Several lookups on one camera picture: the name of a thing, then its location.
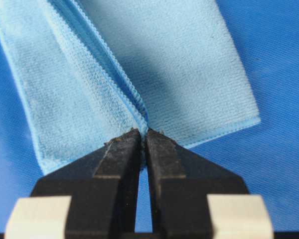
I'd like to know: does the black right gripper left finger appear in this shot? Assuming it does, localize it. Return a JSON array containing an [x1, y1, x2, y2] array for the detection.
[[4, 129, 141, 239]]

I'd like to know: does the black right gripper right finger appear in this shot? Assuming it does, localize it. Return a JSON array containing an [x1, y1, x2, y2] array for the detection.
[[146, 129, 274, 239]]

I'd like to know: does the light blue towel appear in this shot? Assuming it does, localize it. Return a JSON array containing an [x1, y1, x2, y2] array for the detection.
[[0, 0, 261, 174]]

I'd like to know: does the dark blue table cloth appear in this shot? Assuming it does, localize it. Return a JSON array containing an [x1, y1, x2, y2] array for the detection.
[[0, 0, 299, 233]]

